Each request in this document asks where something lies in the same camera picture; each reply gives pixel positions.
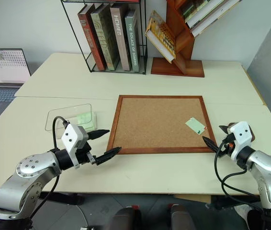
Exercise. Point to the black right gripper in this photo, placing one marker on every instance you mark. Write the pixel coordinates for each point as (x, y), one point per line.
(227, 147)

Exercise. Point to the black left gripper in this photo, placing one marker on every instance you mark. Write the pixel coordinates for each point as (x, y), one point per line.
(84, 154)

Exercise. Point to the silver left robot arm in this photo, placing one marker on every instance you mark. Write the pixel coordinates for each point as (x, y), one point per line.
(30, 175)

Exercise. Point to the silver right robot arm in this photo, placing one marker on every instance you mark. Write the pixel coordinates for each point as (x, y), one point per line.
(269, 177)

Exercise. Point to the small green card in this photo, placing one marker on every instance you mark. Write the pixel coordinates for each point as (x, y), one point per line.
(195, 124)

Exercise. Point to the clear plastic tray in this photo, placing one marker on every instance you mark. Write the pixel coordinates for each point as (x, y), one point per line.
(61, 115)

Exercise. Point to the wood-framed cork board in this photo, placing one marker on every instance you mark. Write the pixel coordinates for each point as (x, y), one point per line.
(154, 119)

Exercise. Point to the stack of green notes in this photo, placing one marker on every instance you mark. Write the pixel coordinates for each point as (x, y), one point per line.
(86, 119)

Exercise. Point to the dark table base bar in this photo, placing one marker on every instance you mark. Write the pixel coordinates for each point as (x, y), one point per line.
(63, 197)

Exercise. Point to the dark rounded shape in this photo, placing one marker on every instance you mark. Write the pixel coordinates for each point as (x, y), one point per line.
(181, 216)
(126, 218)

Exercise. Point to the brown wooden tree bookshelf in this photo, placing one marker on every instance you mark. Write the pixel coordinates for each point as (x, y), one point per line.
(181, 64)

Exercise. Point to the white shoe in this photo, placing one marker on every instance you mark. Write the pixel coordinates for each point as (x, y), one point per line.
(244, 214)

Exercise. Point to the red hardcover book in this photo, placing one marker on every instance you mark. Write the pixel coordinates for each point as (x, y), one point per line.
(91, 40)

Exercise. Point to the grey-green Solace of Soaring book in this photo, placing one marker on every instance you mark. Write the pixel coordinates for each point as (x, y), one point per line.
(133, 43)

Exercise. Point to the olive green patterned book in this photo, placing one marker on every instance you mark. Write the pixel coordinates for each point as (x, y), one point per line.
(104, 38)

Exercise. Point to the brown Homes book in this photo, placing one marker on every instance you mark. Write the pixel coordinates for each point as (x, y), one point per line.
(121, 36)

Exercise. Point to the yellow patterned book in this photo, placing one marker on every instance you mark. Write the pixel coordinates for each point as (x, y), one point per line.
(160, 36)

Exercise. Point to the white-paged thin book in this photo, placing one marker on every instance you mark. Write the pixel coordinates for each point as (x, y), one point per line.
(218, 20)

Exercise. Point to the white-paged thick book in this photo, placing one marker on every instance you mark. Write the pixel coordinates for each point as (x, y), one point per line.
(207, 14)

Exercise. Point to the grey open laptop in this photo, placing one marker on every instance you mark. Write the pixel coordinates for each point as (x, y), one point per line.
(1, 72)

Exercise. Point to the green cover book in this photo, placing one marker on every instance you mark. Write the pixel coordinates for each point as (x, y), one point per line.
(190, 8)

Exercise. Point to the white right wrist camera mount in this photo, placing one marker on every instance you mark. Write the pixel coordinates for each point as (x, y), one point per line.
(240, 136)

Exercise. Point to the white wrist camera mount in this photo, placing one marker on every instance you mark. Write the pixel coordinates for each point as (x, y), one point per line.
(240, 136)
(70, 140)

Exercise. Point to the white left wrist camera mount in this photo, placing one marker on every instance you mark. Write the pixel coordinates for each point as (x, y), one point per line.
(70, 140)

